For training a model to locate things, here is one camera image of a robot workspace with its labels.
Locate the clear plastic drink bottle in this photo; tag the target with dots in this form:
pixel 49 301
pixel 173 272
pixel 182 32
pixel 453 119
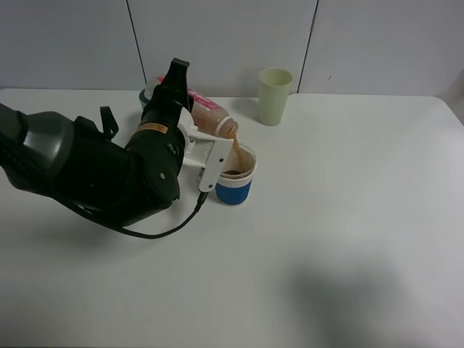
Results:
pixel 211 118

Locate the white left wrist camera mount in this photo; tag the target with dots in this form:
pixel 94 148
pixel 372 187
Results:
pixel 209 153

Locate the pale green plastic cup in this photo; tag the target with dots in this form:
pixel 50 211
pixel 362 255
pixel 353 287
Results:
pixel 274 89

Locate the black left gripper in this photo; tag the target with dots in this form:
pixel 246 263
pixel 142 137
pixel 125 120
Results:
pixel 157 143

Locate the teal plastic cup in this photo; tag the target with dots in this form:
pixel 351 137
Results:
pixel 145 95

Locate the blue sleeved paper cup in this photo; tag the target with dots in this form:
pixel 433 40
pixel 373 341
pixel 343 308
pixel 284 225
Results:
pixel 234 183

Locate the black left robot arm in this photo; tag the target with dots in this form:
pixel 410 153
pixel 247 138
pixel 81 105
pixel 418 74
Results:
pixel 77 163

